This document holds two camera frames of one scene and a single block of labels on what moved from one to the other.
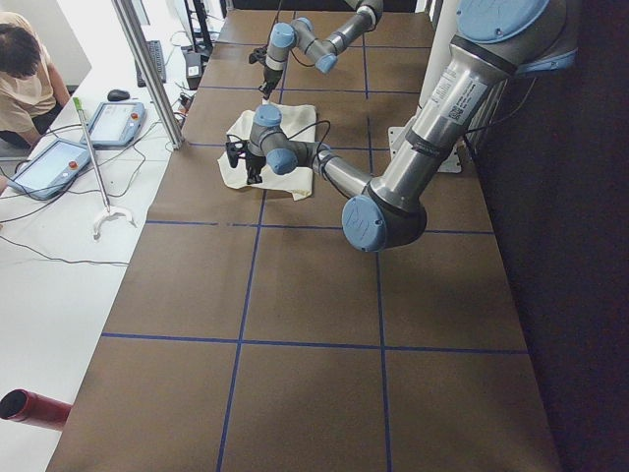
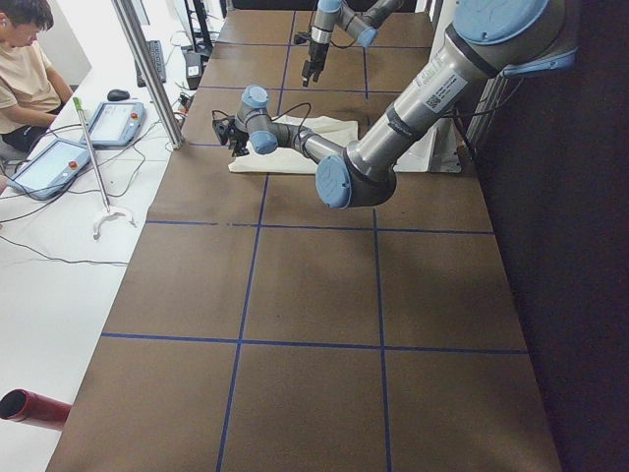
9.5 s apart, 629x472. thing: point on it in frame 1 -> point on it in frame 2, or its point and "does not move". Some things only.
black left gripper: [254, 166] -> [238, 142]
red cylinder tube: [26, 405] does not move
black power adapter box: [193, 60] does not move
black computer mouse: [117, 95] does not move
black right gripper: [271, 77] -> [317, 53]
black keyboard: [156, 56] does not move
